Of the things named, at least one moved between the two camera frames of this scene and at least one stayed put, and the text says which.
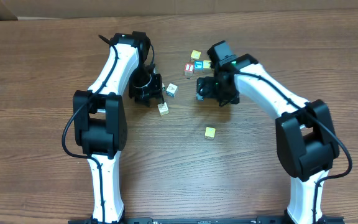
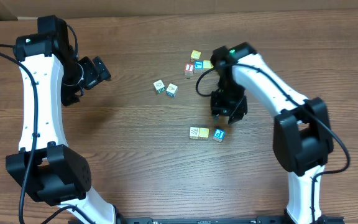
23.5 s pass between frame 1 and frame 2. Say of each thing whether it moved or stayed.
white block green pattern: moved
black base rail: stayed
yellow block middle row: stayed
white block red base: moved
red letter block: stayed
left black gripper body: moved
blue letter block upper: stayed
